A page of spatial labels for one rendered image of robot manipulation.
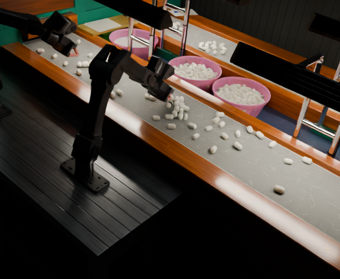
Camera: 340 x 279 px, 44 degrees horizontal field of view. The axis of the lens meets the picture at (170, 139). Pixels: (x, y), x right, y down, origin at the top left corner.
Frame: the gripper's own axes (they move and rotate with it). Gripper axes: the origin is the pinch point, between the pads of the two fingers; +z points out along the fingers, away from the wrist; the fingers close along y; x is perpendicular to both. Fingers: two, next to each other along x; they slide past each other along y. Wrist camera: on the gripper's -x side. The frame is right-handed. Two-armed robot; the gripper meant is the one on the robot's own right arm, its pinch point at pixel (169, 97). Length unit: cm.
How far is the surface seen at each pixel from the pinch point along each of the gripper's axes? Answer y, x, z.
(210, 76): 4.7, -21.2, 27.8
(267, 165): -53, 4, -1
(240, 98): -18.2, -16.7, 22.3
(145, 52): 44, -17, 23
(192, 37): 41, -40, 49
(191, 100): -5.2, -4.2, 8.0
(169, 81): 10.4, -7.3, 8.3
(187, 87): 0.9, -8.9, 9.6
